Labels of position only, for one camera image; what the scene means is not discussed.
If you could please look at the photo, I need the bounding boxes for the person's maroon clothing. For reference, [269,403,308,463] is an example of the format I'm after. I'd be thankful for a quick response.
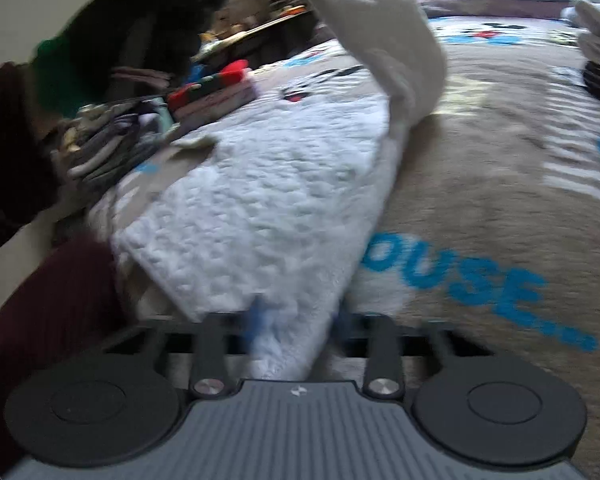
[0,237,138,480]

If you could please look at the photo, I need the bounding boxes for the cluttered dark shelf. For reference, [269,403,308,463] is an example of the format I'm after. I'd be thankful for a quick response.
[190,0,332,63]

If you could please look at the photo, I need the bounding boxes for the red green folded clothes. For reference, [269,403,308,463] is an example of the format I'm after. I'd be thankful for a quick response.
[166,59,261,122]

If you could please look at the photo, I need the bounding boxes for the beige printed blanket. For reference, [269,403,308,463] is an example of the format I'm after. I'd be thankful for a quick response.
[55,10,600,468]

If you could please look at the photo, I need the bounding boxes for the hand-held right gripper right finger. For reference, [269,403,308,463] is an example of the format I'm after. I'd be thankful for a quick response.
[330,307,486,401]

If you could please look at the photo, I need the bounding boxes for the person's left forearm maroon sleeve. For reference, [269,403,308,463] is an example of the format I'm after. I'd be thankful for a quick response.
[0,60,63,268]

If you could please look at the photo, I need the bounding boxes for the grey striped folded clothes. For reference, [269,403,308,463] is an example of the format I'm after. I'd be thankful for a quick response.
[64,99,177,187]

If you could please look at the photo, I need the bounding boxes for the purple folded cloth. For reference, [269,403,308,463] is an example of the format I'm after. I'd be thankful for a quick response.
[419,0,577,21]

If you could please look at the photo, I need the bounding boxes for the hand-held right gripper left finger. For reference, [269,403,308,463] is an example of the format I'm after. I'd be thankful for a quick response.
[100,297,268,401]

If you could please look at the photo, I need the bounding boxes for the white quilted garment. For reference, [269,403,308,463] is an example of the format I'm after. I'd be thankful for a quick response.
[110,0,448,382]

